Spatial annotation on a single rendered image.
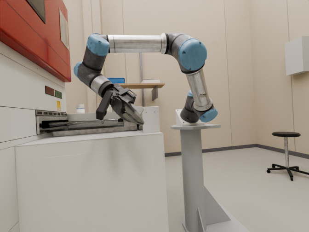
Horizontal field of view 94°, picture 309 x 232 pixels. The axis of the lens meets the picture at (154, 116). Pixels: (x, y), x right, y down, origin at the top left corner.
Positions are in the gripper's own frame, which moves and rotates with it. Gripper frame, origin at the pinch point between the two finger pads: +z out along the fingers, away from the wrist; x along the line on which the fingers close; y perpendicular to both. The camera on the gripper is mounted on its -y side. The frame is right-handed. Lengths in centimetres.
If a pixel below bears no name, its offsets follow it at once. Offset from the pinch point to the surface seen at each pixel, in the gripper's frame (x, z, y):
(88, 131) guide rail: 42, -29, 3
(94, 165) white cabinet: 27.5, -6.9, -13.0
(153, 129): 18.1, 2.0, 17.4
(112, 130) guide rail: 38.8, -19.9, 12.8
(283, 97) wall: 48, 137, 326
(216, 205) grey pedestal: 69, 74, 41
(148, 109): 12.0, -6.1, 20.6
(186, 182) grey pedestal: 60, 42, 33
